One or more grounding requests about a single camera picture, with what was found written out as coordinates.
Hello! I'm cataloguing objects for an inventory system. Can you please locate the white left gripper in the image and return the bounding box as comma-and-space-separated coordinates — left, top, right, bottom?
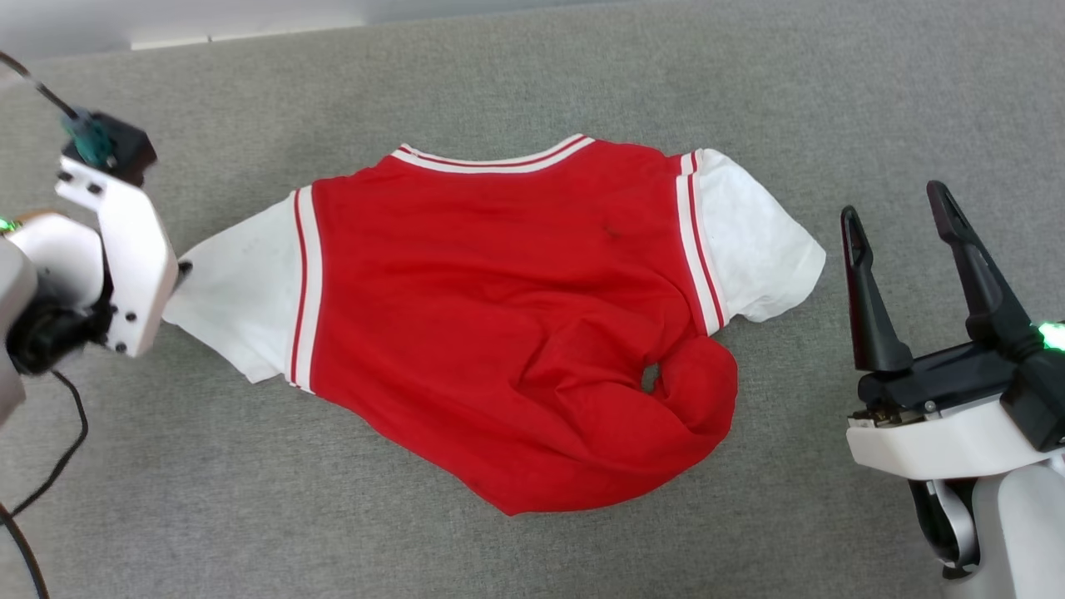
4, 156, 195, 374

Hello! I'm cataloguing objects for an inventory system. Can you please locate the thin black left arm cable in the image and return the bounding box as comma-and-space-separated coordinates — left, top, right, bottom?
0, 370, 90, 599

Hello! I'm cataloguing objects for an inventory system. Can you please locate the red and white t-shirt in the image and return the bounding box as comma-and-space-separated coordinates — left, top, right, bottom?
161, 133, 827, 517

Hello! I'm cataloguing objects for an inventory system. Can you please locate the grey fabric sofa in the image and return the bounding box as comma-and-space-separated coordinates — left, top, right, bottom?
0, 0, 1065, 599

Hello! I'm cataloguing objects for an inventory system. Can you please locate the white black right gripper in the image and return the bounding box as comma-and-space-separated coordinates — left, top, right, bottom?
840, 180, 1065, 482

